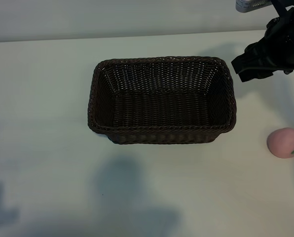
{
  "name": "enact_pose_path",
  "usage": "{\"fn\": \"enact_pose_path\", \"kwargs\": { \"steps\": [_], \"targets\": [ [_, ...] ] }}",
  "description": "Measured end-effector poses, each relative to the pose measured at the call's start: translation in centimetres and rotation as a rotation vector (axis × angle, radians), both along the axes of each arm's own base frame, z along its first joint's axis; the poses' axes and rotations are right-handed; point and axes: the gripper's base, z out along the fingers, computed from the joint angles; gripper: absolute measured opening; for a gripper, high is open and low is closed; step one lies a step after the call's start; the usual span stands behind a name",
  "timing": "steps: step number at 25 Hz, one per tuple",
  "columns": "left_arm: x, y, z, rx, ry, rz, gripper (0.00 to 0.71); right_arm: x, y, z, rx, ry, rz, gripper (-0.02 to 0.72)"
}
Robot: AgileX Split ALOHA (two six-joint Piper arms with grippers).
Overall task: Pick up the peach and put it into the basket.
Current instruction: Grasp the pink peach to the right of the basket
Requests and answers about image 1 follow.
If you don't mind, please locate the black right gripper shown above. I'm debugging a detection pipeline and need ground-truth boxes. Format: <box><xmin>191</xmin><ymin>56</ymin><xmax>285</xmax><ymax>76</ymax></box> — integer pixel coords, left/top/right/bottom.
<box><xmin>230</xmin><ymin>33</ymin><xmax>294</xmax><ymax>83</ymax></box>

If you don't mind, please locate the pink peach with green stem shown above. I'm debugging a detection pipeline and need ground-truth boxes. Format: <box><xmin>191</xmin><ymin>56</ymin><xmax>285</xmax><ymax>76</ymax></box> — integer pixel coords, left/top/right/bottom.
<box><xmin>266</xmin><ymin>127</ymin><xmax>294</xmax><ymax>158</ymax></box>

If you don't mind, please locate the dark brown wicker basket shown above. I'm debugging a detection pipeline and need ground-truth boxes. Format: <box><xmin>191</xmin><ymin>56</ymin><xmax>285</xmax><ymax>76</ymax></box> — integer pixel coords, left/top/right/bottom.
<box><xmin>87</xmin><ymin>56</ymin><xmax>237</xmax><ymax>145</ymax></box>

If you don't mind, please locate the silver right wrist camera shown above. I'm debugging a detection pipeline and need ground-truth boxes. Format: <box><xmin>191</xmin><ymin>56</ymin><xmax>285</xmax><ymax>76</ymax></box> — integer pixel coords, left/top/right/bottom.
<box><xmin>235</xmin><ymin>0</ymin><xmax>273</xmax><ymax>13</ymax></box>

